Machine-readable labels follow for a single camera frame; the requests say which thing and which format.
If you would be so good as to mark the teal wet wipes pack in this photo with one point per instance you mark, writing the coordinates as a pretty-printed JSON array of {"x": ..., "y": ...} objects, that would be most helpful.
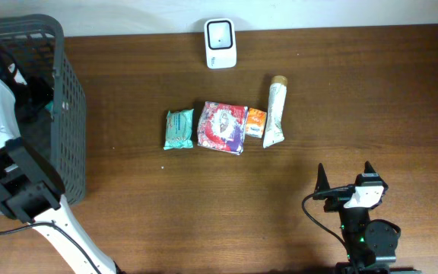
[{"x": 179, "y": 130}]

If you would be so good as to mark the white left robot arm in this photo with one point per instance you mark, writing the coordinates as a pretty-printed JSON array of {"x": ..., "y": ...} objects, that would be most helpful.
[{"x": 42, "y": 160}]

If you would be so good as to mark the dark grey plastic basket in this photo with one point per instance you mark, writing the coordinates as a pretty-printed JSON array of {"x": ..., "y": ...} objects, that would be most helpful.
[{"x": 35, "y": 43}]

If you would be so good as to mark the white tube with brown cap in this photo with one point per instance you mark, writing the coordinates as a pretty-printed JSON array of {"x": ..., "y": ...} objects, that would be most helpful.
[{"x": 277, "y": 95}]

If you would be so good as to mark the white barcode scanner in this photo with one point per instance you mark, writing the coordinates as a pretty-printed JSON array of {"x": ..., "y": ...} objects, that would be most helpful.
[{"x": 220, "y": 43}]

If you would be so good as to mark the red purple floral package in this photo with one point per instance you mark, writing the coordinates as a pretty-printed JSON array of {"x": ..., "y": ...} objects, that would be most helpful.
[{"x": 222, "y": 127}]

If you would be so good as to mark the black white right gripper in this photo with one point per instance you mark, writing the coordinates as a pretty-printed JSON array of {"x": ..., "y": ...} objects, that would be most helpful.
[{"x": 322, "y": 184}]

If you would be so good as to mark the orange tissue pack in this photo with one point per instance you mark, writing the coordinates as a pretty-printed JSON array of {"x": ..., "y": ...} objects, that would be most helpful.
[{"x": 255, "y": 123}]

